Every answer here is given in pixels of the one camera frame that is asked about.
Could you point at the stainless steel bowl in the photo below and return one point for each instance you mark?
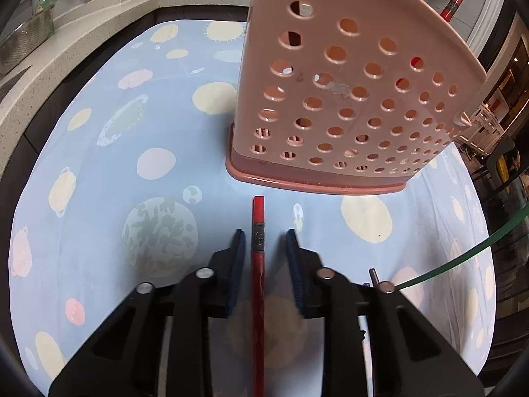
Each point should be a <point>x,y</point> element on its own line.
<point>24,39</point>

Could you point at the pink perforated utensil holder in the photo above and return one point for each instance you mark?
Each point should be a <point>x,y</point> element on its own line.
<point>351,103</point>

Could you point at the white cabinet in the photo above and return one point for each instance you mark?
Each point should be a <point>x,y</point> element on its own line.
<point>487,120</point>

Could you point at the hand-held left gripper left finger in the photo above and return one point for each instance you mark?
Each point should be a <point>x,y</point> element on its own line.
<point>239,264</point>

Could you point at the yellow object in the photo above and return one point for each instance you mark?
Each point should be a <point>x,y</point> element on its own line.
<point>501,167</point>

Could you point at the green chopstick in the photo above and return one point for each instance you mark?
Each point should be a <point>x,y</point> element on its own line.
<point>454,262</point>

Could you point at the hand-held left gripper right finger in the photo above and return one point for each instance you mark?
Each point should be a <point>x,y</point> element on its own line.
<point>294,264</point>

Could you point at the blue planet print tablecloth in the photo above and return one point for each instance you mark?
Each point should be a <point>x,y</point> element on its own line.
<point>124,173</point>

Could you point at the green dish soap bottle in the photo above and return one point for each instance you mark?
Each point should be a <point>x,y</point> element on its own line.
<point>41,4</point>

